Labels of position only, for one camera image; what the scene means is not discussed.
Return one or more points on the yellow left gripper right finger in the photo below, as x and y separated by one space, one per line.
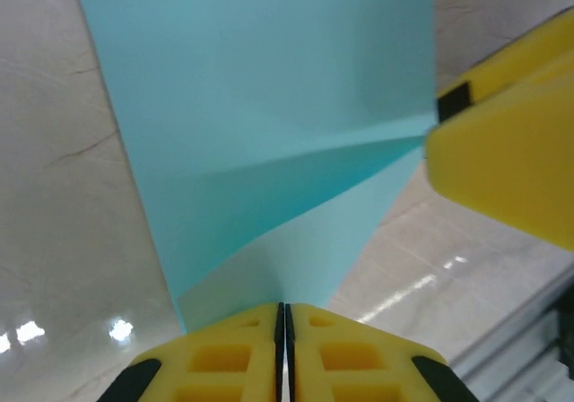
309 352

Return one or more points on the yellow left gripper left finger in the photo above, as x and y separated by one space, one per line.
260 352

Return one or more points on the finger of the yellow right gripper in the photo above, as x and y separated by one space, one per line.
515 159
515 56

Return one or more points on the light blue paper sheet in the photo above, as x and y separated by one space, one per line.
246 106

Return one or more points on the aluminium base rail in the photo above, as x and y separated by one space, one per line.
515 334

